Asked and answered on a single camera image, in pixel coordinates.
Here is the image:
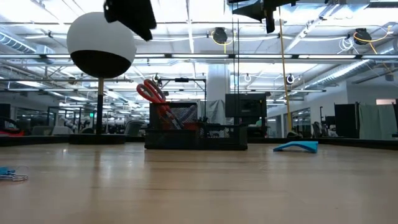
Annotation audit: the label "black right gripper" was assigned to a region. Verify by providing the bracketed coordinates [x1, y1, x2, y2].
[231, 0, 298, 34]

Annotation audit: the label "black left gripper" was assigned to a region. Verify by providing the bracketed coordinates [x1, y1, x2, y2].
[103, 0, 157, 42]

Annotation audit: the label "red handled scissors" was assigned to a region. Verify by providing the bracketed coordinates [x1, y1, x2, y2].
[136, 78, 200, 131]

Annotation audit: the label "black mesh desk organizer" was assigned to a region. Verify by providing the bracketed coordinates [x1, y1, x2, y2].
[144, 101, 249, 151]

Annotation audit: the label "white globe table lamp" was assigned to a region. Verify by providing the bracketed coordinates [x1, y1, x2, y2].
[66, 11, 137, 145]

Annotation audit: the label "blue sticky note pad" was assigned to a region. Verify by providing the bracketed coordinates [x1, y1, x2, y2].
[272, 140, 319, 154]

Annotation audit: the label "black cabinet panel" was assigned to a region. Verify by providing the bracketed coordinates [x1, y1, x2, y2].
[334, 102, 361, 139]

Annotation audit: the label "red cart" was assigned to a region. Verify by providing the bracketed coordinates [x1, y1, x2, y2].
[0, 116, 25, 137]

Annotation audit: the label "pale green cloth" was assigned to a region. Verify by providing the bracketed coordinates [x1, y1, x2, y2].
[359, 103, 398, 140]

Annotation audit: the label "small blue binder clip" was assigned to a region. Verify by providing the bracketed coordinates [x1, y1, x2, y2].
[0, 166, 29, 182]

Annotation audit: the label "black ceiling cable reel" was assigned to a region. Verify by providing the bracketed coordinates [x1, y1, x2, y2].
[211, 27, 229, 45]
[353, 27, 373, 45]

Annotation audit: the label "black metal rack frame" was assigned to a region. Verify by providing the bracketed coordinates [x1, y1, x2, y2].
[156, 77, 208, 124]

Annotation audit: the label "yellow hanging cable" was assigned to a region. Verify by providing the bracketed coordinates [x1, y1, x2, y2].
[277, 6, 294, 134]

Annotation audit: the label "black aluminium table frame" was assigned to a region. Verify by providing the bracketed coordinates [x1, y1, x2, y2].
[0, 134, 398, 151]

